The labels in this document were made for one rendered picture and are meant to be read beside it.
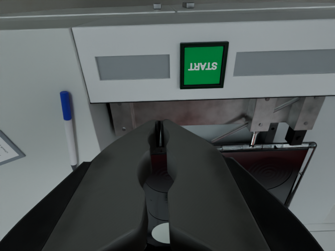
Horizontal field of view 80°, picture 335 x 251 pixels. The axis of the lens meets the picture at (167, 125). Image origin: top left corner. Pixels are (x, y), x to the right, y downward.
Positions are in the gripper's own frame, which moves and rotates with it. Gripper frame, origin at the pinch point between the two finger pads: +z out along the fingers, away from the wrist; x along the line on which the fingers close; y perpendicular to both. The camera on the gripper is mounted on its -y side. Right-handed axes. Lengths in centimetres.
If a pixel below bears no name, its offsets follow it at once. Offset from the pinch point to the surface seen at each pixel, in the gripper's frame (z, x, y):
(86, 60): 14.7, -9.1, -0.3
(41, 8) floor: 111, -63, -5
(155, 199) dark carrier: 20.8, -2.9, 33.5
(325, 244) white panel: 22, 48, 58
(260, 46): 14.7, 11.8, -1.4
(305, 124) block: 19.7, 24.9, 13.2
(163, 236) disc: 21, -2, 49
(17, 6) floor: 111, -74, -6
